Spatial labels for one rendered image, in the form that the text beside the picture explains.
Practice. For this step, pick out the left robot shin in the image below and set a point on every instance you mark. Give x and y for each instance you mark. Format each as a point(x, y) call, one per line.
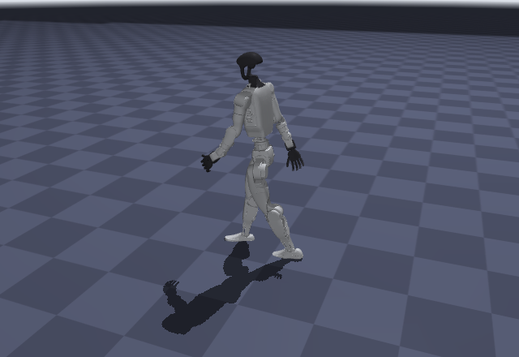
point(280, 228)

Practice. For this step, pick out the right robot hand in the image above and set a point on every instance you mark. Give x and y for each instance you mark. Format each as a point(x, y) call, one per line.
point(294, 156)

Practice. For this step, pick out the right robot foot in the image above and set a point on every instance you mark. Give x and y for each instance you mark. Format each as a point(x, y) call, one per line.
point(238, 237)

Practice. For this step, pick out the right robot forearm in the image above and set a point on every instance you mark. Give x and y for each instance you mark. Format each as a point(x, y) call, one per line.
point(284, 131)

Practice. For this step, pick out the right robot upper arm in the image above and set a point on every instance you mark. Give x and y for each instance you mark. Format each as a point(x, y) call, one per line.
point(277, 117)

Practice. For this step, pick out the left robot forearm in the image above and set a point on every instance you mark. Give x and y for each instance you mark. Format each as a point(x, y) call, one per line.
point(227, 142)

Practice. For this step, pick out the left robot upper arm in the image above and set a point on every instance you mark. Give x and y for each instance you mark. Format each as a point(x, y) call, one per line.
point(242, 101)

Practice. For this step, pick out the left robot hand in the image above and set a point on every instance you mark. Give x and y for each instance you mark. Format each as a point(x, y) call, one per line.
point(207, 162)

